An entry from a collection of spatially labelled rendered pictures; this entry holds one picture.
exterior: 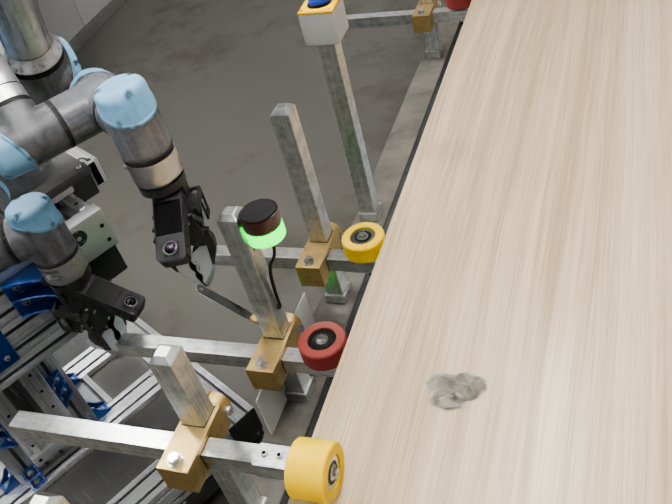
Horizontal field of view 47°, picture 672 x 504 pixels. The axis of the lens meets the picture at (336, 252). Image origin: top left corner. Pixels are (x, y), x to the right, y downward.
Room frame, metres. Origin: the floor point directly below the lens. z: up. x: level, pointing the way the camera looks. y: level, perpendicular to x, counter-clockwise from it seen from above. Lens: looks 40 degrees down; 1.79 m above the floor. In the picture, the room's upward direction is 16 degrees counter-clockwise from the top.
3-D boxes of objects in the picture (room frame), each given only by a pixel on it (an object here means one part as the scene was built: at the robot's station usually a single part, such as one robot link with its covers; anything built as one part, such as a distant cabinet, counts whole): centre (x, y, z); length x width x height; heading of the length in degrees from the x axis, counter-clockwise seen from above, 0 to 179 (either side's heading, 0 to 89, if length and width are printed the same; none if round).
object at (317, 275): (1.14, 0.03, 0.84); 0.14 x 0.06 x 0.05; 152
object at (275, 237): (0.92, 0.09, 1.10); 0.06 x 0.06 x 0.02
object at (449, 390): (0.69, -0.11, 0.91); 0.09 x 0.07 x 0.02; 72
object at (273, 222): (0.92, 0.09, 1.13); 0.06 x 0.06 x 0.02
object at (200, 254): (0.98, 0.20, 1.04); 0.06 x 0.03 x 0.09; 172
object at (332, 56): (1.40, -0.10, 0.92); 0.05 x 0.05 x 0.45; 62
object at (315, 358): (0.86, 0.06, 0.85); 0.08 x 0.08 x 0.11
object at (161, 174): (0.98, 0.22, 1.23); 0.08 x 0.08 x 0.05
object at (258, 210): (0.92, 0.09, 1.03); 0.06 x 0.06 x 0.22; 62
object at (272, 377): (0.92, 0.14, 0.84); 0.14 x 0.06 x 0.05; 152
